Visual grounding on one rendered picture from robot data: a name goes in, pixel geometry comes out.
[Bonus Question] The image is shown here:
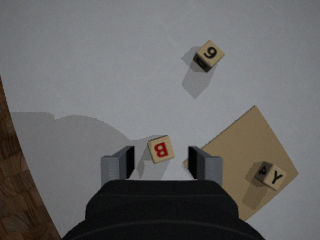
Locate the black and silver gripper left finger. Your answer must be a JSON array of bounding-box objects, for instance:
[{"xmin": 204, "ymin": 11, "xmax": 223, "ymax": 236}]
[{"xmin": 101, "ymin": 146, "xmax": 135, "ymax": 186}]

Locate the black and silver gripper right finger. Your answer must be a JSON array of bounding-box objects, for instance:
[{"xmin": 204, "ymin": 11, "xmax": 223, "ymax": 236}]
[{"xmin": 188, "ymin": 146, "xmax": 223, "ymax": 187}]

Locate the tan flat mat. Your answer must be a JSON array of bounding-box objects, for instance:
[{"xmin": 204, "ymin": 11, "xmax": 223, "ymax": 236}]
[{"xmin": 201, "ymin": 105, "xmax": 299, "ymax": 221}]

